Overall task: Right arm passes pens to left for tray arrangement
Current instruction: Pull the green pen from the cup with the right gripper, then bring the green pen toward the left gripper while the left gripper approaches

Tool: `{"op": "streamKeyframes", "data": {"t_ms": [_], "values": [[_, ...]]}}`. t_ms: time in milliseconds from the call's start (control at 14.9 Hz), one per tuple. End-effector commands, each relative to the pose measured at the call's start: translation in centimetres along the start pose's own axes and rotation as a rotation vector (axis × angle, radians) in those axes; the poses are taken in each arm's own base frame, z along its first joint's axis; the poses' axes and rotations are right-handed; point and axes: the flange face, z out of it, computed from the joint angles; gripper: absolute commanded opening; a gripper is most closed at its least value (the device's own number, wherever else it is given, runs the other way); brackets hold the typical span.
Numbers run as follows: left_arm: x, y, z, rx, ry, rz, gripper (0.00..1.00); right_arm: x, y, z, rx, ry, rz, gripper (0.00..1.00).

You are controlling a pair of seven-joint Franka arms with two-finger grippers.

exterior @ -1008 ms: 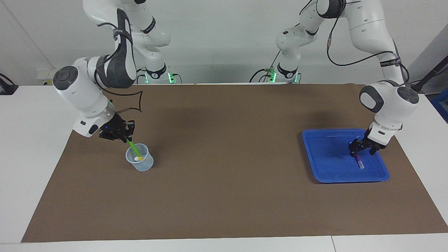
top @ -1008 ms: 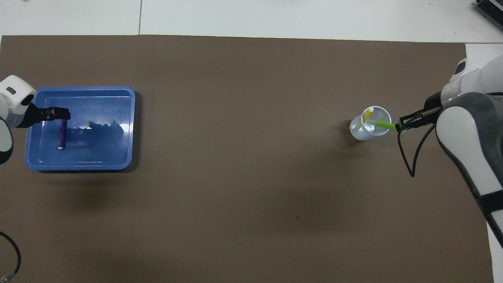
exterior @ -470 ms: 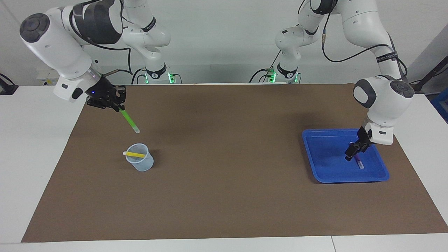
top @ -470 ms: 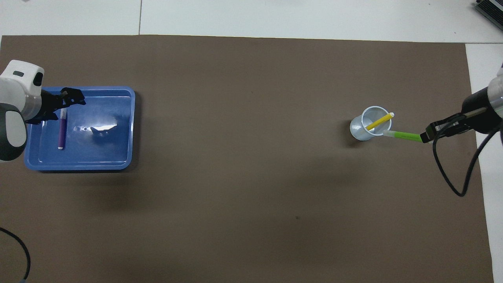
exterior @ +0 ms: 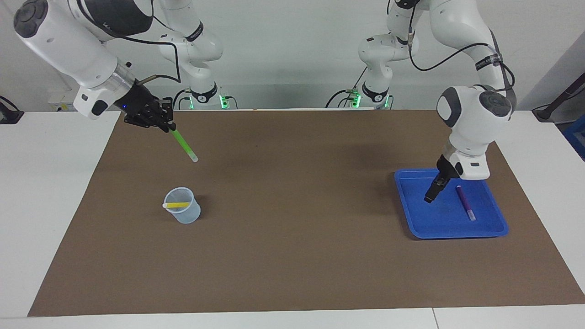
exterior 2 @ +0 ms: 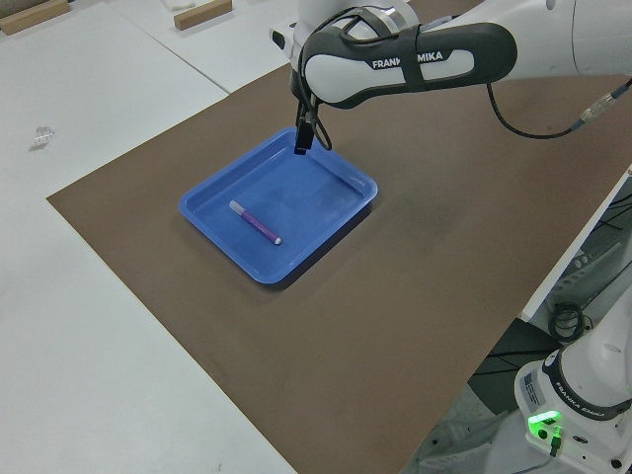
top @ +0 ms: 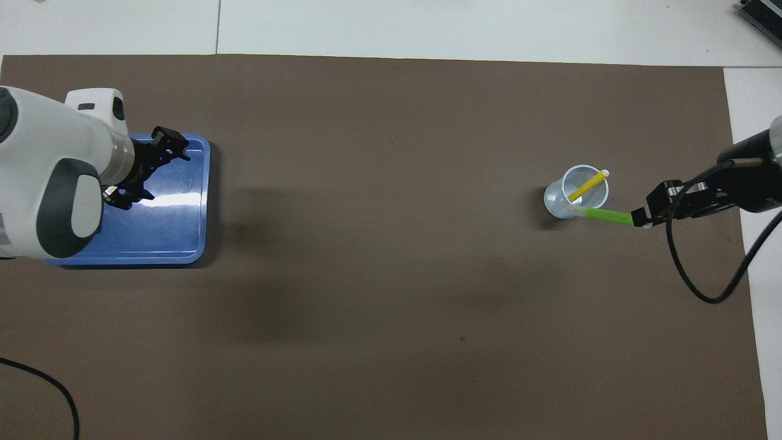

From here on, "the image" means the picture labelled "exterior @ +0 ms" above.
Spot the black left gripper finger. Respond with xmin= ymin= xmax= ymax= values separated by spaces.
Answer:
xmin=424 ymin=178 xmax=451 ymax=204

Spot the purple pen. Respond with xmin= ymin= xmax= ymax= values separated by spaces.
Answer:
xmin=455 ymin=185 xmax=477 ymax=222

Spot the green pen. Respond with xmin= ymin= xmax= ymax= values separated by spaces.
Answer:
xmin=168 ymin=128 xmax=199 ymax=163

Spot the blue plastic tray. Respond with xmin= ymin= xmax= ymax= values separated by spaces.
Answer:
xmin=394 ymin=168 xmax=509 ymax=239

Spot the white power strip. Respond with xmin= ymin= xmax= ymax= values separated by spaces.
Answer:
xmin=48 ymin=89 xmax=79 ymax=111

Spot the clear plastic cup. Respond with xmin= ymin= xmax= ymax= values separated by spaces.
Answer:
xmin=163 ymin=186 xmax=202 ymax=224

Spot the black stand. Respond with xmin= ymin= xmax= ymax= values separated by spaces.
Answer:
xmin=532 ymin=73 xmax=585 ymax=123

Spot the black table clamp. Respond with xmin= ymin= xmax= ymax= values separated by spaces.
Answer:
xmin=0 ymin=96 xmax=24 ymax=125

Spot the blue box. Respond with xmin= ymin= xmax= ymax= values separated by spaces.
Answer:
xmin=563 ymin=120 xmax=585 ymax=160

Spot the brown table mat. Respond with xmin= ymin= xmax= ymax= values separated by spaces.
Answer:
xmin=27 ymin=109 xmax=585 ymax=317

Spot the black base cable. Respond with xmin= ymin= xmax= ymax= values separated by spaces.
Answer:
xmin=325 ymin=89 xmax=353 ymax=108
xmin=171 ymin=89 xmax=190 ymax=110

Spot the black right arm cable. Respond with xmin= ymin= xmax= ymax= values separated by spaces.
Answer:
xmin=75 ymin=0 xmax=182 ymax=87

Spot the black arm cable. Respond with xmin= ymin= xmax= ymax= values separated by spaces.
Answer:
xmin=75 ymin=0 xmax=182 ymax=87
xmin=388 ymin=0 xmax=516 ymax=92

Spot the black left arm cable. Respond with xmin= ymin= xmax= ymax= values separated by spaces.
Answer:
xmin=388 ymin=0 xmax=516 ymax=92

